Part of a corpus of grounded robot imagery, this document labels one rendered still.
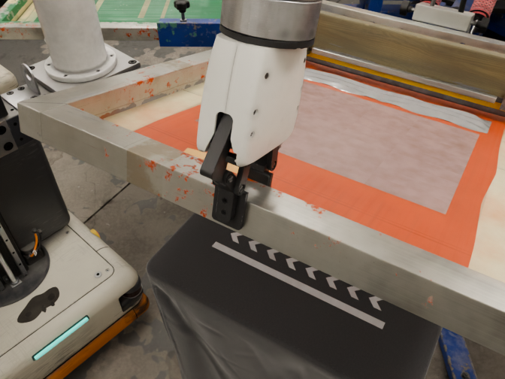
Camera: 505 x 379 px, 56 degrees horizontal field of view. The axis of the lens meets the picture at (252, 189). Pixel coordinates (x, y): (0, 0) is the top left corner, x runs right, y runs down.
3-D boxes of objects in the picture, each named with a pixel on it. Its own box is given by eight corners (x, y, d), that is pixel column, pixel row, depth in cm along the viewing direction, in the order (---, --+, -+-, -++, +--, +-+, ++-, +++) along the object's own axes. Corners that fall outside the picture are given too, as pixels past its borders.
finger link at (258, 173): (261, 129, 47) (252, 187, 51) (244, 139, 45) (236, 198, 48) (289, 140, 46) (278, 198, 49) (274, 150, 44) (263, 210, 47)
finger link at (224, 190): (222, 152, 42) (215, 215, 45) (201, 165, 39) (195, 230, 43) (254, 164, 41) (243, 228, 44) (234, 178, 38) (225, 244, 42)
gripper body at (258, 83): (259, 1, 42) (243, 119, 48) (190, 12, 34) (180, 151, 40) (337, 20, 39) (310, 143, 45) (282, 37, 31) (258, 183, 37)
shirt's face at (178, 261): (408, 409, 62) (409, 407, 61) (146, 268, 78) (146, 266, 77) (486, 189, 91) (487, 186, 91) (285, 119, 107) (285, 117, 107)
